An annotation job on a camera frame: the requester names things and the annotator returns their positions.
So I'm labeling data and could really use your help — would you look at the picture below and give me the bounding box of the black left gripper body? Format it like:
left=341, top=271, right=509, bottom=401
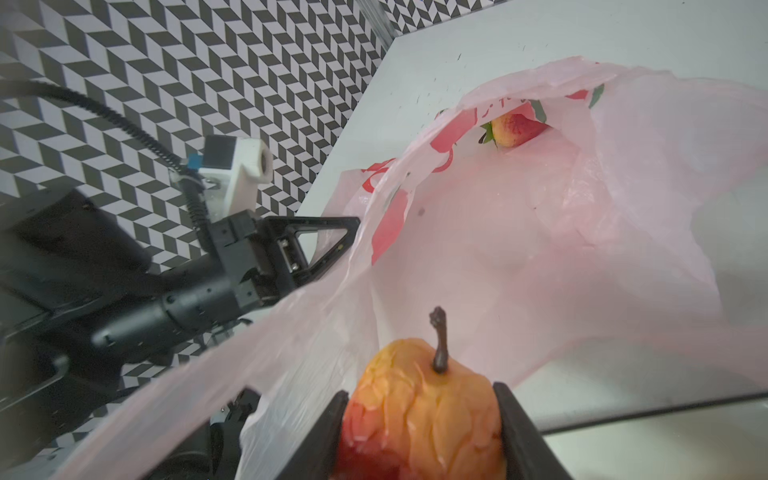
left=210, top=211, right=300, bottom=300

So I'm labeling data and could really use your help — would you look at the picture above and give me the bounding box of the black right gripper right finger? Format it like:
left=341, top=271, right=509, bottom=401
left=493, top=382, right=573, bottom=480

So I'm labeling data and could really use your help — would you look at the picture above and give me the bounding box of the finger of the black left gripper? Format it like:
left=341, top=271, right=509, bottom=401
left=260, top=216, right=360, bottom=285

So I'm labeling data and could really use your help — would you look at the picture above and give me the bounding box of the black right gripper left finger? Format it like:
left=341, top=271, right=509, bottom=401
left=276, top=390, right=349, bottom=480

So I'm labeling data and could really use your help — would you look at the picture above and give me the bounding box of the red yellow fake pear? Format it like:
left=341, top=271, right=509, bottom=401
left=333, top=307, right=507, bottom=479

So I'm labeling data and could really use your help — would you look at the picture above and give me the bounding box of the pink translucent plastic bag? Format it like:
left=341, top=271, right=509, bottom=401
left=57, top=58, right=767, bottom=479

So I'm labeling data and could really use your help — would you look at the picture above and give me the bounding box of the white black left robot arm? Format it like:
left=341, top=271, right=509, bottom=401
left=1, top=80, right=360, bottom=470

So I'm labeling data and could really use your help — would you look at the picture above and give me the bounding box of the small fake strawberry far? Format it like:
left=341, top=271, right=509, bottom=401
left=478, top=113, right=548, bottom=148

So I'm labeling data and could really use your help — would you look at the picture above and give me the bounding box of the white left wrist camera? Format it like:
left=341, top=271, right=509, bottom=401
left=187, top=135, right=274, bottom=222

